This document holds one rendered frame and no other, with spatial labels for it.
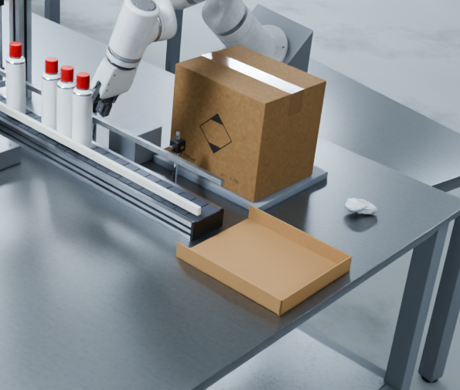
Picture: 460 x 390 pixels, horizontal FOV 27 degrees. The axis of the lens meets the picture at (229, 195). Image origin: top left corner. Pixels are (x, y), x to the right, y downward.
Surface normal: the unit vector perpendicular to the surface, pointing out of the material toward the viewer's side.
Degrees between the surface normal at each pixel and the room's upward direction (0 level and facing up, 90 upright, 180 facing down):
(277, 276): 0
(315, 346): 0
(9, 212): 0
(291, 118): 90
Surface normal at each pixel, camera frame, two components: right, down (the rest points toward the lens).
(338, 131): 0.10, -0.87
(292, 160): 0.74, 0.39
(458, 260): -0.78, 0.24
